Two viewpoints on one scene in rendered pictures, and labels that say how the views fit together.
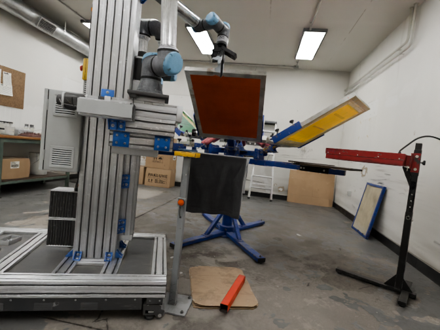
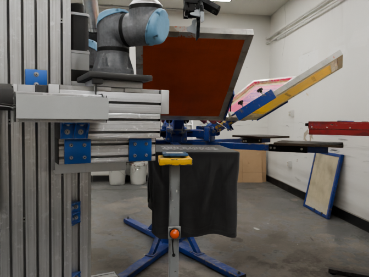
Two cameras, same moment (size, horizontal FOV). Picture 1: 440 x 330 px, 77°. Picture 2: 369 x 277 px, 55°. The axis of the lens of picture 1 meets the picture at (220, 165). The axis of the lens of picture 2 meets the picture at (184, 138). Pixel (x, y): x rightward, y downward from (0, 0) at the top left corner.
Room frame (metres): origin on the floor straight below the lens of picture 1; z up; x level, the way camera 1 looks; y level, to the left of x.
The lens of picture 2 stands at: (0.29, 0.54, 1.10)
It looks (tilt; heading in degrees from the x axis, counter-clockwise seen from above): 3 degrees down; 345
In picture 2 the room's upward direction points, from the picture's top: 1 degrees clockwise
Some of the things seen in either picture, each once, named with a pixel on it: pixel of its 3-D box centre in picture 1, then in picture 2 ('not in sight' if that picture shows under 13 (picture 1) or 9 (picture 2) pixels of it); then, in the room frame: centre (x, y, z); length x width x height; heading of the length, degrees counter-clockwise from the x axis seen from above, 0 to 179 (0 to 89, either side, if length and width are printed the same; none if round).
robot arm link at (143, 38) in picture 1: (141, 55); not in sight; (2.15, 0.68, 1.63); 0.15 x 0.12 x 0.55; 78
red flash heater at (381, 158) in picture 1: (369, 157); (356, 128); (2.39, -1.27, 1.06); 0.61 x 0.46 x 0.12; 51
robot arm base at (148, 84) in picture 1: (150, 86); (113, 62); (1.64, 0.45, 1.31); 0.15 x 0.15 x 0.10
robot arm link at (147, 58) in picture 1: (152, 66); (115, 30); (1.63, 0.45, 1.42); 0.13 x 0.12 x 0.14; 52
